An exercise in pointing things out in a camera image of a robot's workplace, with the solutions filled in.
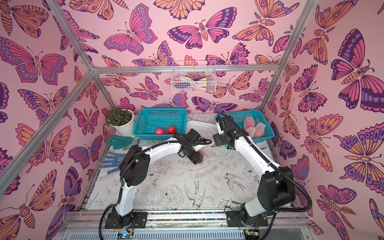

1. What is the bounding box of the red apple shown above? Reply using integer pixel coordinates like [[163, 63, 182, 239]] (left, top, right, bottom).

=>
[[167, 126, 177, 135], [155, 128, 166, 135]]

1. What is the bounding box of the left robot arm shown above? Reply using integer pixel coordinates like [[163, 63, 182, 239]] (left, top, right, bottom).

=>
[[115, 135, 212, 218]]

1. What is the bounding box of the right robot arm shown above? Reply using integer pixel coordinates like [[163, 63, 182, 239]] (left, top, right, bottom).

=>
[[213, 131, 313, 218]]

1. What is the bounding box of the white plastic tray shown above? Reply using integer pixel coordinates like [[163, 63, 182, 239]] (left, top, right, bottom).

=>
[[186, 121, 218, 141]]

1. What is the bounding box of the right teal plastic basket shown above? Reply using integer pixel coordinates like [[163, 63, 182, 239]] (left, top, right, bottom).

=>
[[228, 110, 276, 143]]

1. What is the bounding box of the teal plastic basket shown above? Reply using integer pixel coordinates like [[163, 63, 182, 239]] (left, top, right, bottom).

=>
[[228, 110, 276, 143], [133, 108, 187, 141]]

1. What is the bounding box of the left teal plastic basket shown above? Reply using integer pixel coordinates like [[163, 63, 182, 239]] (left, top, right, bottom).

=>
[[133, 108, 187, 141]]

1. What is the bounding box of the green garden glove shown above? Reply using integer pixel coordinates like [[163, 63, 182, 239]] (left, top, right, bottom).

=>
[[107, 135, 133, 150]]

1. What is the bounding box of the potted green plant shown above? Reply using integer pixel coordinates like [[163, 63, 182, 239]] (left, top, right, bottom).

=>
[[106, 107, 135, 137]]

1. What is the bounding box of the blue dotted work glove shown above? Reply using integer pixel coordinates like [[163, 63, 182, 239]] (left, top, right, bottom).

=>
[[99, 151, 126, 175]]

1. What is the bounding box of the white wire wall basket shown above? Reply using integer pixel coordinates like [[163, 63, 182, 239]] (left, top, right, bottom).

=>
[[169, 60, 217, 94]]

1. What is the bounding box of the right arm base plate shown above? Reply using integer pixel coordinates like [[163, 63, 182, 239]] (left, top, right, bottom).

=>
[[225, 210, 269, 228]]

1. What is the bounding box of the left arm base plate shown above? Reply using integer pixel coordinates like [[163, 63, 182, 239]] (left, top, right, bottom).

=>
[[105, 212, 148, 229]]

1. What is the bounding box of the aluminium front rail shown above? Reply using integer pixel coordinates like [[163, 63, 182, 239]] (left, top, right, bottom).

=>
[[57, 208, 317, 240]]

